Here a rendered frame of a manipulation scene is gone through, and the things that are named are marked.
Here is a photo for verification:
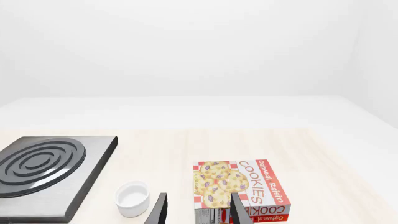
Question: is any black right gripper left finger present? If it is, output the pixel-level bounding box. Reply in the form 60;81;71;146
143;192;168;224

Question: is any flat black stove plate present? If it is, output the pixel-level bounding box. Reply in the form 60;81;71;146
0;136;119;223

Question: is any oatmeal raisin cookies box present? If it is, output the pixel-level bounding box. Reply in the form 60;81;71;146
192;159;292;224

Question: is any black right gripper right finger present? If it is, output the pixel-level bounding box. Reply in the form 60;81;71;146
230;192;255;224

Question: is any small white ramekin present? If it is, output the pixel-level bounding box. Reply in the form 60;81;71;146
114;180;151;218

